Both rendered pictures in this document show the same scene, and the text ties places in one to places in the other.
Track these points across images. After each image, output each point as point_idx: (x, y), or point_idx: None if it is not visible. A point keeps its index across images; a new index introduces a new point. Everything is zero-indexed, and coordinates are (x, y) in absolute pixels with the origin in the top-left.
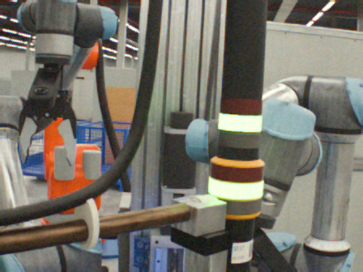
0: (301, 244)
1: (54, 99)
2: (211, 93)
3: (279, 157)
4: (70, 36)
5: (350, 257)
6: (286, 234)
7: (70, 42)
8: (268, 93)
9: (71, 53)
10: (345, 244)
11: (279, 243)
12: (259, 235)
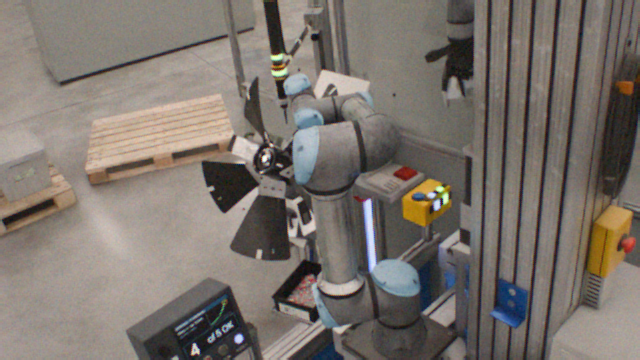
0: (366, 279)
1: (430, 58)
2: (280, 47)
3: (295, 95)
4: (461, 23)
5: (314, 285)
6: (389, 280)
7: (449, 28)
8: (368, 111)
9: (451, 35)
10: (319, 275)
11: (379, 262)
12: None
